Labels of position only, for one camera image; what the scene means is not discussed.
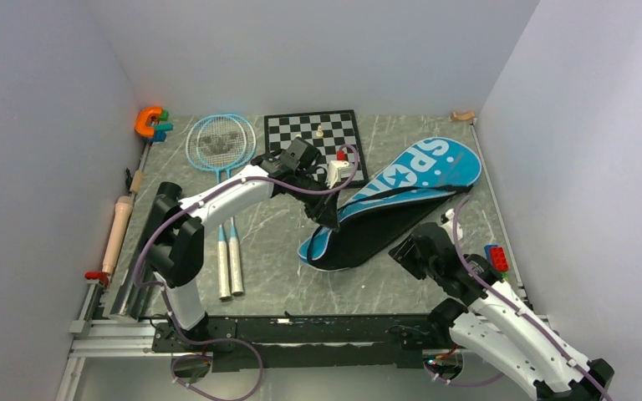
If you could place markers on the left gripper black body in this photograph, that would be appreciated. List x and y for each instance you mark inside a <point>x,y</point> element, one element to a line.
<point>314,201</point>

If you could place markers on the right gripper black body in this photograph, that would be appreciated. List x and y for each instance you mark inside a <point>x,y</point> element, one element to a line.
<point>408,254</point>

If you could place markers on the blue racket cover bag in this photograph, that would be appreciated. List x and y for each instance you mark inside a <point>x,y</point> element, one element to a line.
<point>422,178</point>

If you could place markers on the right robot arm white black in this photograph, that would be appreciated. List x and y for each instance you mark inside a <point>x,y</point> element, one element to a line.
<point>484,315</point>

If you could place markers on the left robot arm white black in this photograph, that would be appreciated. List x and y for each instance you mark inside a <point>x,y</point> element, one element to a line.
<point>175,248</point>

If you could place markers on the colourful toy brick stack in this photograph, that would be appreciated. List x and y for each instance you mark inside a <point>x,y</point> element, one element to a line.
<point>497,257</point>

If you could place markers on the black white chessboard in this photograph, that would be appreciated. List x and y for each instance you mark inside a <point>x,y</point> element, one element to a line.
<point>340,128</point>

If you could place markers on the small wooden piece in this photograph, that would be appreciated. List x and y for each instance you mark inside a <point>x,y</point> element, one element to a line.
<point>468,116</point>

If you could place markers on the orange green toy blocks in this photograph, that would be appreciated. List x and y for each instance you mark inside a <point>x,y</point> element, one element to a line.
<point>152,124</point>

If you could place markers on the wooden pin toy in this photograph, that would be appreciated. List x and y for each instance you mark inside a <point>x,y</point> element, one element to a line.
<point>123,209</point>

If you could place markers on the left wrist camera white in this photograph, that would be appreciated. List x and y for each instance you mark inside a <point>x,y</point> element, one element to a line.
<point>341,171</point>

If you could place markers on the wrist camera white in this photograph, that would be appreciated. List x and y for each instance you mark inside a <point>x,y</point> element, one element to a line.
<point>448,216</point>
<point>341,171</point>

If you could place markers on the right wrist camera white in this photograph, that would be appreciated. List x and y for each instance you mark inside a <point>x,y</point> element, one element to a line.
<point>448,216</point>

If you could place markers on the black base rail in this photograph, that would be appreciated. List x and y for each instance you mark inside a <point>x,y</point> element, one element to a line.
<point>234,343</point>

